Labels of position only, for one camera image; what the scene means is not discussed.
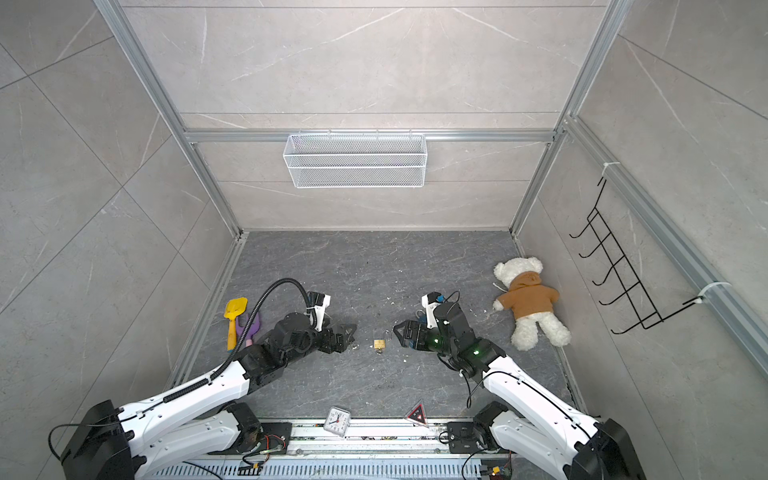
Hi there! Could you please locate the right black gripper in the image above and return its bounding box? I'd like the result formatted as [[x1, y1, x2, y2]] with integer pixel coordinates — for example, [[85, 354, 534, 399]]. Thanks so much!
[[394, 320, 459, 359]]

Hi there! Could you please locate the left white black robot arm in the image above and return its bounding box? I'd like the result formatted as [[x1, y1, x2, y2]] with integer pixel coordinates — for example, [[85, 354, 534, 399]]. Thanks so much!
[[59, 313, 357, 479]]

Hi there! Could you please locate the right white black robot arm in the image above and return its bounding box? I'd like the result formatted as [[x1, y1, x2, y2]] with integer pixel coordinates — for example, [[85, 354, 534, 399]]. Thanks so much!
[[393, 296, 645, 479]]

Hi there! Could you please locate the red black triangle sign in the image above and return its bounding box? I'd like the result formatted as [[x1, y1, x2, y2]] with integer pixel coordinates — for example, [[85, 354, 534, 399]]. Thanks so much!
[[404, 402, 428, 427]]

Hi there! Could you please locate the white small alarm clock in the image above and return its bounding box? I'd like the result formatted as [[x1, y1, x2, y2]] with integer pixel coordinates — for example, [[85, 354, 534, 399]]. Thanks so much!
[[323, 406, 351, 437]]

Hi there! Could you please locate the yellow toy shovel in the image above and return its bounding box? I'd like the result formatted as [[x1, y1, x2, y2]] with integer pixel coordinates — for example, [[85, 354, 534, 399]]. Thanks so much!
[[224, 297, 248, 352]]

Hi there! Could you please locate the white teddy bear brown hoodie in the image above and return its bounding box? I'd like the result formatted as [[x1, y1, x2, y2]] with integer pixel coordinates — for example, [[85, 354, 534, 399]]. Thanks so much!
[[493, 257, 572, 351]]

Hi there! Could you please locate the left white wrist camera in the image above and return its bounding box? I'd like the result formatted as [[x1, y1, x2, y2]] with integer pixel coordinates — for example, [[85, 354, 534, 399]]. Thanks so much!
[[307, 291, 331, 332]]

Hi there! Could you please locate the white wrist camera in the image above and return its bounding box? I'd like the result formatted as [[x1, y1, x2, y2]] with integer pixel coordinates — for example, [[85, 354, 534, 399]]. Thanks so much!
[[420, 292, 445, 329], [307, 291, 331, 332]]

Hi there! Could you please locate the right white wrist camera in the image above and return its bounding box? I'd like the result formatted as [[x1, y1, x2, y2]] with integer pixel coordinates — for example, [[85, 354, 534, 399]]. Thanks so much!
[[420, 292, 445, 329]]

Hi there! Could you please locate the left black corrugated cable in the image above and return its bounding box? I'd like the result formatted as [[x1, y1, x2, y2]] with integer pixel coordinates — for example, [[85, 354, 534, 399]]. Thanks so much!
[[209, 277, 311, 380]]

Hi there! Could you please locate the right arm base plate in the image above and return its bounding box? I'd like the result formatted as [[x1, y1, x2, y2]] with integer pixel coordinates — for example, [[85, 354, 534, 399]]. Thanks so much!
[[440, 421, 498, 454]]

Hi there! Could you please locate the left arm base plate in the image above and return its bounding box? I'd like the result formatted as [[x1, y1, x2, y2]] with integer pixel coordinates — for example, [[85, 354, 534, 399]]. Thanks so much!
[[247, 420, 293, 455]]

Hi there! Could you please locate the white wire mesh basket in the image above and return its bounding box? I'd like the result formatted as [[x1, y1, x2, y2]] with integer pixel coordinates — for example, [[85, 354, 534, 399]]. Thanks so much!
[[283, 133, 428, 189]]

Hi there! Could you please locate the black wire hook rack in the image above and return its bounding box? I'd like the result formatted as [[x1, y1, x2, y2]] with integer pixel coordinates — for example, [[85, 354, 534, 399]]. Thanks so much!
[[568, 178, 704, 335]]

